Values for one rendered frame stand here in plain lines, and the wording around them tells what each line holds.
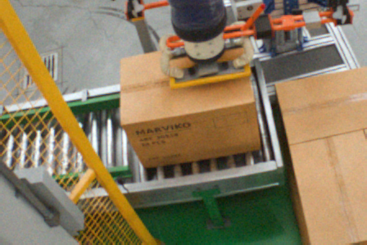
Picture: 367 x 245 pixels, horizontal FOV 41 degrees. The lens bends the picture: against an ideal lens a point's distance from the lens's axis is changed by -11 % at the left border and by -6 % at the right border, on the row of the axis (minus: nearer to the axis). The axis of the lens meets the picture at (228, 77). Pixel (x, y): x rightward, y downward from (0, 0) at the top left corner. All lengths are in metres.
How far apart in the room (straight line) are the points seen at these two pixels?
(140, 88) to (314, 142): 0.89
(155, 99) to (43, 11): 2.49
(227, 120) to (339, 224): 0.72
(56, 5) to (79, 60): 0.80
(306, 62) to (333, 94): 0.63
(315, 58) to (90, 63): 1.69
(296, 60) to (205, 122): 1.19
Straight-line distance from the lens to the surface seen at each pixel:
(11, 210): 1.22
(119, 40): 4.06
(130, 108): 2.37
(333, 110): 2.73
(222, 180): 2.51
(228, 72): 2.21
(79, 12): 4.47
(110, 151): 2.77
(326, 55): 3.41
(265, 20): 2.22
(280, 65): 3.36
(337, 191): 2.49
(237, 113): 2.32
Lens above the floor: 2.77
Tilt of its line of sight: 50 degrees down
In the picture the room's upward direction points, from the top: 11 degrees counter-clockwise
